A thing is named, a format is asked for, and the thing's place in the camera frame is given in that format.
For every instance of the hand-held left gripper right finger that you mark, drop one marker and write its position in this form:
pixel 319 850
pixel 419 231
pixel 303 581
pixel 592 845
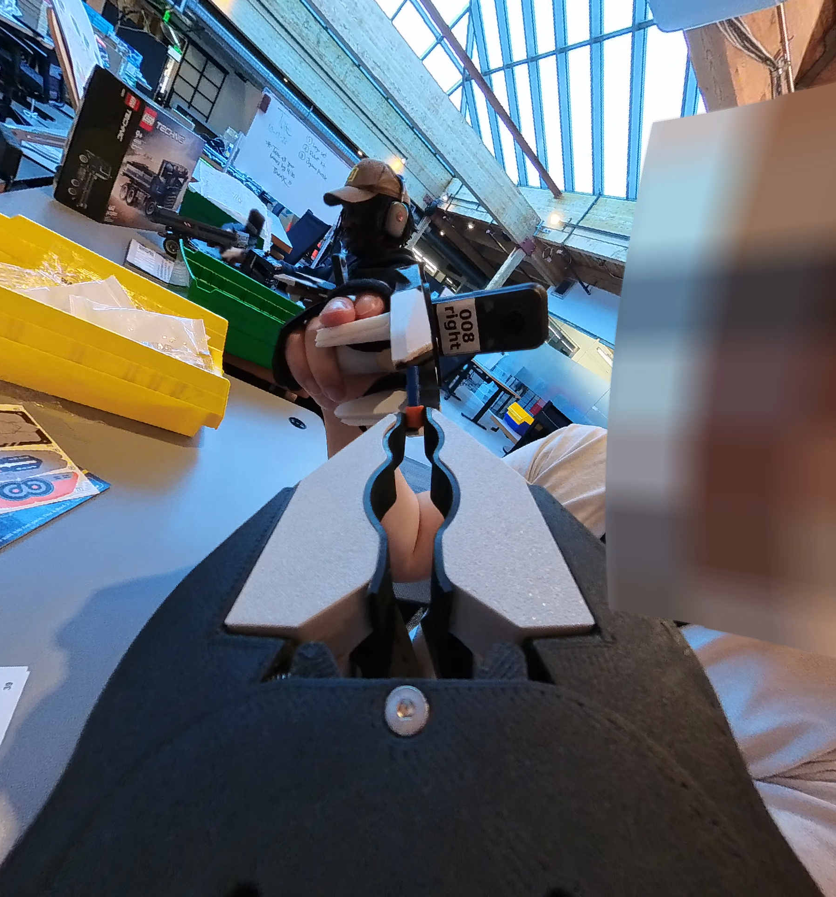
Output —
pixel 516 560

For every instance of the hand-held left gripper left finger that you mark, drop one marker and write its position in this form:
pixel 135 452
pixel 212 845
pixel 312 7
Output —
pixel 305 560

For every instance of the blue pin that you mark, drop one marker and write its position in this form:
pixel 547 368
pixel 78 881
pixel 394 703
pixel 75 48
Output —
pixel 412 385

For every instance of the person's right forearm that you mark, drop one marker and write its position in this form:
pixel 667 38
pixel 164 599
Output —
pixel 411 532

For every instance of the grey desk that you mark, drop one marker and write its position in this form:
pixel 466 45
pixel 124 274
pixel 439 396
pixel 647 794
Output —
pixel 179 504

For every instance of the person's right hand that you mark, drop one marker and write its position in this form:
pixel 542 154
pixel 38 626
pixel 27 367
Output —
pixel 319 378

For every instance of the grey headphones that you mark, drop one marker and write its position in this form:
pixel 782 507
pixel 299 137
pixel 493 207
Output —
pixel 397 221

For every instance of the brown cap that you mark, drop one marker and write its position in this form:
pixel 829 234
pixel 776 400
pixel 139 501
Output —
pixel 369 181

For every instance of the green plastic bin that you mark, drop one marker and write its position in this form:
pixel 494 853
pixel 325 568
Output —
pixel 242 308
pixel 207 210

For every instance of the skylight window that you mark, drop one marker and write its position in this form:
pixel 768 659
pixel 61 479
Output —
pixel 586 91

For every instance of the blue leaflet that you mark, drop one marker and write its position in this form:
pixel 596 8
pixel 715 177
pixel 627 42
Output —
pixel 53 518

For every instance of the whiteboard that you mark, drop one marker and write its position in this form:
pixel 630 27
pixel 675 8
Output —
pixel 284 154

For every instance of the yellow plastic bin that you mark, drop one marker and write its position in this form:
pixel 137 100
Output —
pixel 109 378

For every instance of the clear plastic bag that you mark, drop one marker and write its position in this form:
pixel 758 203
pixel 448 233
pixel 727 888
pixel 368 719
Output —
pixel 130 322
pixel 11 273

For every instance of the sticker sheet and booklet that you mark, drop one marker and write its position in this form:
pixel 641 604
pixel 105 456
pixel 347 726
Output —
pixel 18 455

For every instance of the small white booklet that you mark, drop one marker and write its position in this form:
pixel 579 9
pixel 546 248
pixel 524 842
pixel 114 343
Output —
pixel 150 261

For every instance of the black toy box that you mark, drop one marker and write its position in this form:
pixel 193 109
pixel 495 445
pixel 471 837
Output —
pixel 109 147

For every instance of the black toy vehicle frame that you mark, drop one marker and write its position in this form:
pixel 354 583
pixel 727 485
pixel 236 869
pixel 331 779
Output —
pixel 200 231

